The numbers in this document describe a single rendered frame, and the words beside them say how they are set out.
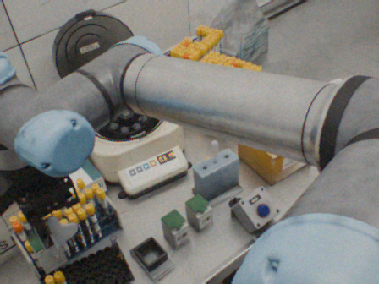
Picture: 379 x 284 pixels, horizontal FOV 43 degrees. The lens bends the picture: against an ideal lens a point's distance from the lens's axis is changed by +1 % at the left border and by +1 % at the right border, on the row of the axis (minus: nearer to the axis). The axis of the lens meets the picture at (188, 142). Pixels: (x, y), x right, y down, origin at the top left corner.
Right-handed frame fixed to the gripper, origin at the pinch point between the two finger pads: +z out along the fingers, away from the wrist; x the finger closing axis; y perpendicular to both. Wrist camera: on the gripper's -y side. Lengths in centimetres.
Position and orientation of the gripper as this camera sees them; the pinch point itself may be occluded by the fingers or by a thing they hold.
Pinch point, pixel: (44, 243)
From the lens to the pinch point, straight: 85.8
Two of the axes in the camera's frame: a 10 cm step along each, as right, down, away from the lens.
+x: -5.8, -5.3, 6.2
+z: 0.8, 7.2, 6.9
